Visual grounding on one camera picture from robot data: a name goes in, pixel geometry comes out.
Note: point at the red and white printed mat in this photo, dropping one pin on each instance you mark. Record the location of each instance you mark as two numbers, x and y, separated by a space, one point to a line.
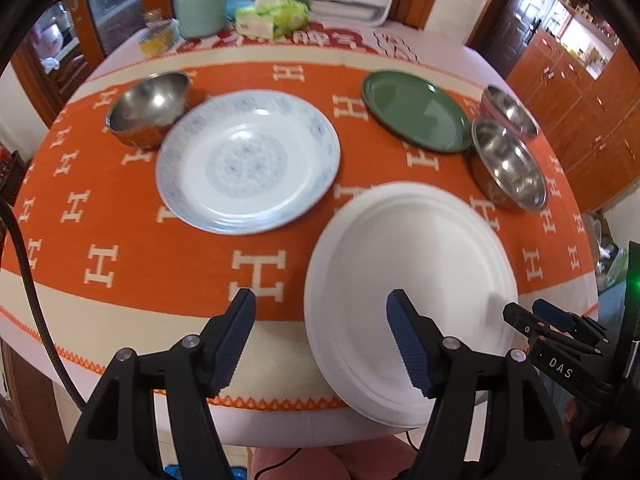
320 40

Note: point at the small steel bowl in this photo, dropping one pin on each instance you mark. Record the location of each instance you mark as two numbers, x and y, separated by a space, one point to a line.
512 110

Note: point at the white blue-patterned ceramic plate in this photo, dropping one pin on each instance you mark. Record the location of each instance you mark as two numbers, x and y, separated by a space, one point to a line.
250 162

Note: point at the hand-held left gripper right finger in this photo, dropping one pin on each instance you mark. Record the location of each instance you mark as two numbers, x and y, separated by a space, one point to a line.
407 340

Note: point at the pink plush toy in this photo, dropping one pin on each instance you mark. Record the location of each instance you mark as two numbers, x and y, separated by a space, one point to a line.
47 40

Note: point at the person's right hand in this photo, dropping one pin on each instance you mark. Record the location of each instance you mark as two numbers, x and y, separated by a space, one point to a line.
602 452

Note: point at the yellow round tin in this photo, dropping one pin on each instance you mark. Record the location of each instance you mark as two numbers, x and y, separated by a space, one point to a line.
157 40

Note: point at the wooden glass-door cabinet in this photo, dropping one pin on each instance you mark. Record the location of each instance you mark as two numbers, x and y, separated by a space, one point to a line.
110 10

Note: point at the pink stool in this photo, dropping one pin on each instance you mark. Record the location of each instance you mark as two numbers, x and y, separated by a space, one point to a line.
325 462

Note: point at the large steel bowl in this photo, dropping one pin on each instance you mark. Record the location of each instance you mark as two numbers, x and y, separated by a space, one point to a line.
145 105

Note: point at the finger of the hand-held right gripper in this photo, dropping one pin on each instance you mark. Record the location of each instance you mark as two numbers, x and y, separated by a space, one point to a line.
550 312
517 316

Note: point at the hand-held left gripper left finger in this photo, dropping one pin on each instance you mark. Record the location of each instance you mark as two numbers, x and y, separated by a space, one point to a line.
234 332

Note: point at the orange patterned table blanket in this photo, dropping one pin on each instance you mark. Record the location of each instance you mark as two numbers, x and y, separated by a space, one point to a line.
150 260

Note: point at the dark brown door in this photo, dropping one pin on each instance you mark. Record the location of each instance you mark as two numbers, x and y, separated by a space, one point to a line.
505 20

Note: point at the green plate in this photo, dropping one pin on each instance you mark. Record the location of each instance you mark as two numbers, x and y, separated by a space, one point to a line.
417 110

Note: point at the white paper plate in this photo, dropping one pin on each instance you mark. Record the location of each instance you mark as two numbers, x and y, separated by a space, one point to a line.
415 260

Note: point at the green tissue pack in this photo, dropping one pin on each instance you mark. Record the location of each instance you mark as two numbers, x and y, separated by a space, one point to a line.
272 17

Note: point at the wooden wall cabinet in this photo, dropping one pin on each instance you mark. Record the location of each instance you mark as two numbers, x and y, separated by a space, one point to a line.
575 95

